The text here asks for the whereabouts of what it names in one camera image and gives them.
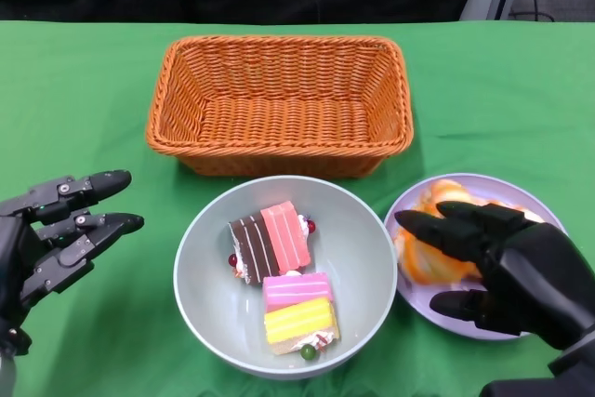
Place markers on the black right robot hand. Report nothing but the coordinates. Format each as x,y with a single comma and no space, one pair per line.
539,276

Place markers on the grey-green bowl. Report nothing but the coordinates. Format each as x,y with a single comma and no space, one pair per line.
209,276

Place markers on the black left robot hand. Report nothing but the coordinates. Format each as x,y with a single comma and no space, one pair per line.
18,248

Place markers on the magenta striped cake slice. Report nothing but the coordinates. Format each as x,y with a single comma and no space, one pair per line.
297,287

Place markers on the oval orange bread loaf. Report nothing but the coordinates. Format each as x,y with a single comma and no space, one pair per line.
432,267

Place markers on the lavender plate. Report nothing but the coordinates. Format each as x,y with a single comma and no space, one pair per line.
418,308

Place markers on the chocolate striped cake slice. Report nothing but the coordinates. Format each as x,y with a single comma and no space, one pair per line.
253,248

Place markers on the orange wicker basket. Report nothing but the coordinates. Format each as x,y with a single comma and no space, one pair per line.
279,132

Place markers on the yellow striped cake slice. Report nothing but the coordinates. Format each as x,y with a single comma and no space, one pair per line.
297,322

